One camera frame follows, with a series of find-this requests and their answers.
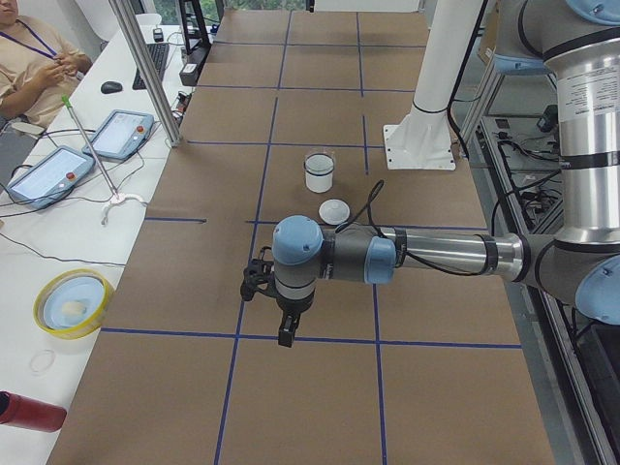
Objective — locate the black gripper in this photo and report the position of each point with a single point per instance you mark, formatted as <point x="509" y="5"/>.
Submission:
<point x="294" y="308"/>

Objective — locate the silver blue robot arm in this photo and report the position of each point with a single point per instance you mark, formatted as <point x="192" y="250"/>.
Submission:
<point x="576" y="41"/>

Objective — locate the white cup lid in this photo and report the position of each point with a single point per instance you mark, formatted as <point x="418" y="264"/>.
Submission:
<point x="334" y="212"/>

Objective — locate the white enamel cup blue rim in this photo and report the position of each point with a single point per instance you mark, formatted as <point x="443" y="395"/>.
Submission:
<point x="318" y="183"/>

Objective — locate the white plastic claw piece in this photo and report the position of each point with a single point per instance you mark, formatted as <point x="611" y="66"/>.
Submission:
<point x="118" y="199"/>

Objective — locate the yellow tape roll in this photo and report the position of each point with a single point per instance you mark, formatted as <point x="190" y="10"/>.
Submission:
<point x="73" y="304"/>

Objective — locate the brown paper table cover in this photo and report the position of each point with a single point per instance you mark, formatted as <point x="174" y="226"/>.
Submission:
<point x="427" y="369"/>

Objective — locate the far blue teach pendant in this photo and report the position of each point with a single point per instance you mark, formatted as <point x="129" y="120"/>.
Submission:
<point x="122" y="134"/>

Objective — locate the blue teach pendant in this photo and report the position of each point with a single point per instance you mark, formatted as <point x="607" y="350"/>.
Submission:
<point x="52" y="179"/>
<point x="122" y="134"/>

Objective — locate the black computer box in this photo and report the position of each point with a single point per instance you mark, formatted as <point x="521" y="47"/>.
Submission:
<point x="194" y="59"/>

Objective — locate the red bottle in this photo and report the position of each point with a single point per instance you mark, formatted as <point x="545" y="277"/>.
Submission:
<point x="28" y="413"/>

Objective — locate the near blue teach pendant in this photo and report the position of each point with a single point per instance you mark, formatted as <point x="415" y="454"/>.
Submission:
<point x="52" y="179"/>

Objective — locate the black computer mouse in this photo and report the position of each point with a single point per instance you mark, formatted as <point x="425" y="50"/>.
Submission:
<point x="111" y="87"/>

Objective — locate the metal rod green tip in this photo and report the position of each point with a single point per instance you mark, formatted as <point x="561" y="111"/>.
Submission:
<point x="113" y="189"/>

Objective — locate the seated person beige shirt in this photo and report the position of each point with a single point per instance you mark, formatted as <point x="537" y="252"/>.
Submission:
<point x="38" y="67"/>

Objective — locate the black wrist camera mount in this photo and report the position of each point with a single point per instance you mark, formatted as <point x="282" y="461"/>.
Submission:
<point x="258" y="277"/>

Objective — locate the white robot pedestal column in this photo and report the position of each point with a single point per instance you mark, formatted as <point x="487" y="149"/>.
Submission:
<point x="422" y="141"/>

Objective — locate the aluminium frame post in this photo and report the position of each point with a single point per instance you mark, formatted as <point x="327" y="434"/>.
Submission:
<point x="131" y="30"/>

